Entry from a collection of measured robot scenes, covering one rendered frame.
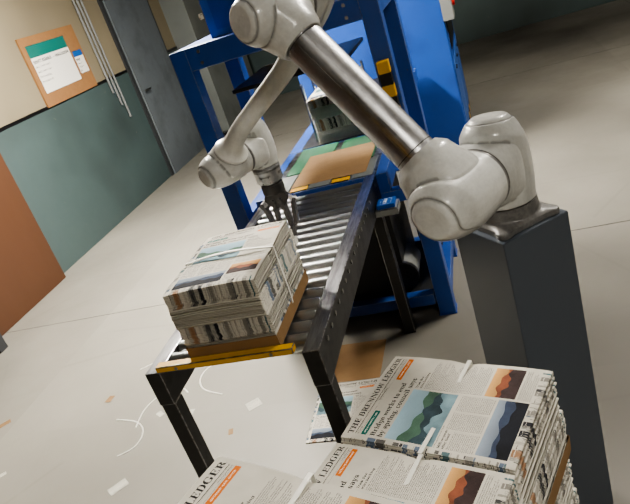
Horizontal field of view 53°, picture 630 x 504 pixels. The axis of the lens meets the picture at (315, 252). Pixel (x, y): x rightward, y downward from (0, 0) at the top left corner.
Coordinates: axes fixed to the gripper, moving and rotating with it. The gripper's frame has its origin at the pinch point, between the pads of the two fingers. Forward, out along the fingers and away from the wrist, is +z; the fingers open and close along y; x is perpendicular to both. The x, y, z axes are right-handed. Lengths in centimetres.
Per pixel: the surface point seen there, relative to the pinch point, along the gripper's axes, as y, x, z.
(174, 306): -21, -47, -6
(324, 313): 14.4, -32.0, 13.0
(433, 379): 49, -73, 10
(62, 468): -148, 1, 93
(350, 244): 15.5, 12.8, 13.0
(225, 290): -4.5, -47.5, -8.0
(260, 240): -0.7, -22.6, -10.1
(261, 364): -64, 63, 93
